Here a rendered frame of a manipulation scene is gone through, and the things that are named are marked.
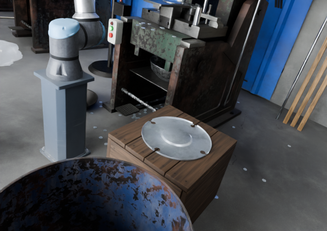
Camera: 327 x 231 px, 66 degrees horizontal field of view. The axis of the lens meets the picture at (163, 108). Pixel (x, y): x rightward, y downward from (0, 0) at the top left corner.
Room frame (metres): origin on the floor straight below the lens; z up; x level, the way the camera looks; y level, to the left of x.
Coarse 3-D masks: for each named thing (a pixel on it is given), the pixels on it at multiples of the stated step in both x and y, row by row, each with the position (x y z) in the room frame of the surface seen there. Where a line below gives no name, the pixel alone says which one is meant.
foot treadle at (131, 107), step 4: (160, 100) 1.56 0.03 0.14; (164, 100) 1.58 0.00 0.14; (128, 104) 1.37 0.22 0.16; (152, 104) 1.47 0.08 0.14; (156, 104) 1.50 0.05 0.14; (116, 108) 1.30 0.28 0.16; (120, 108) 1.31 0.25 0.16; (124, 108) 1.32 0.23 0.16; (128, 108) 1.32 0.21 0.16; (132, 108) 1.34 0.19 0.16; (136, 108) 1.34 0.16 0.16; (140, 108) 1.38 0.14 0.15; (120, 112) 1.27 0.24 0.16; (124, 112) 1.27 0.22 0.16; (128, 112) 1.28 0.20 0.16; (132, 112) 1.29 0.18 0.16; (136, 112) 1.31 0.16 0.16
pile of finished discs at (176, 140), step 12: (156, 120) 0.94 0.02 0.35; (168, 120) 0.97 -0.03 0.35; (180, 120) 0.99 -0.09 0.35; (144, 132) 0.84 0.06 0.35; (156, 132) 0.86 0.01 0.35; (168, 132) 0.86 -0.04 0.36; (180, 132) 0.88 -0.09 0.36; (192, 132) 0.91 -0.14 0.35; (204, 132) 0.93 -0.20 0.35; (156, 144) 0.77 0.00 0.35; (168, 144) 0.79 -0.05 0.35; (180, 144) 0.80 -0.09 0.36; (192, 144) 0.82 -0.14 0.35; (204, 144) 0.84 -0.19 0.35; (168, 156) 0.71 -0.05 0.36; (180, 156) 0.73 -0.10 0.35; (192, 156) 0.75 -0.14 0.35
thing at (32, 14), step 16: (16, 0) 2.65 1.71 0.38; (32, 0) 2.33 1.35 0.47; (48, 0) 2.45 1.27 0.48; (64, 0) 2.57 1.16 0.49; (96, 0) 2.83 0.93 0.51; (16, 16) 2.64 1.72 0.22; (32, 16) 2.33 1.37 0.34; (48, 16) 2.45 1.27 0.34; (64, 16) 2.58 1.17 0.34; (16, 32) 2.66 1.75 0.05; (32, 32) 2.35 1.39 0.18; (32, 48) 2.32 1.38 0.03; (48, 48) 2.41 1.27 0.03; (96, 48) 2.79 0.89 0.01
